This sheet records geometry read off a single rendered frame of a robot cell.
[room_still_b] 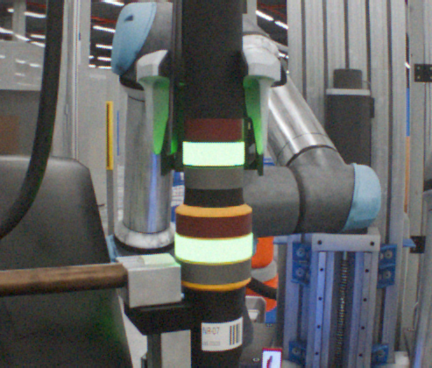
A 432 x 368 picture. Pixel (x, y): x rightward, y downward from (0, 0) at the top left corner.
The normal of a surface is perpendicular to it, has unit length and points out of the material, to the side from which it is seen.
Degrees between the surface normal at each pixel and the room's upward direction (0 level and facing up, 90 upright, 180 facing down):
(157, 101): 94
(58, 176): 41
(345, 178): 48
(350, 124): 90
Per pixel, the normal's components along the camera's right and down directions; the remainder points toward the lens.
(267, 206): 0.29, 0.11
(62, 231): 0.40, -0.66
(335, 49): -0.22, 0.11
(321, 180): 0.21, -0.59
